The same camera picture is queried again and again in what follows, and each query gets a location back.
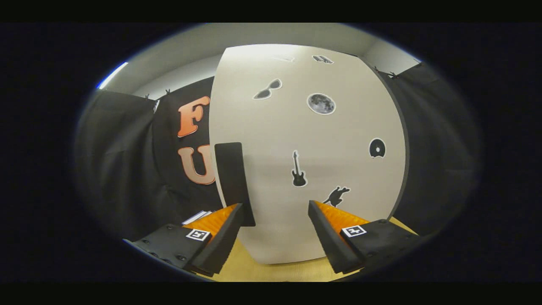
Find long ceiling light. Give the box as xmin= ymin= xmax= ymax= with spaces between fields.
xmin=96 ymin=61 xmax=129 ymax=90

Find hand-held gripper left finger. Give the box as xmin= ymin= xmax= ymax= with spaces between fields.
xmin=126 ymin=203 xmax=246 ymax=277

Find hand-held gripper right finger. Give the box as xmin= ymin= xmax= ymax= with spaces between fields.
xmin=308 ymin=200 xmax=429 ymax=275

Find black backdrop cloth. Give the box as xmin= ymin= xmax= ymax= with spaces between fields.
xmin=73 ymin=61 xmax=484 ymax=243

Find black cabinet door handle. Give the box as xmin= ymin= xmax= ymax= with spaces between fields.
xmin=214 ymin=142 xmax=257 ymax=227

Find white cabinet with stickers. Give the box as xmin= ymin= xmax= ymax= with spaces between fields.
xmin=208 ymin=43 xmax=411 ymax=266

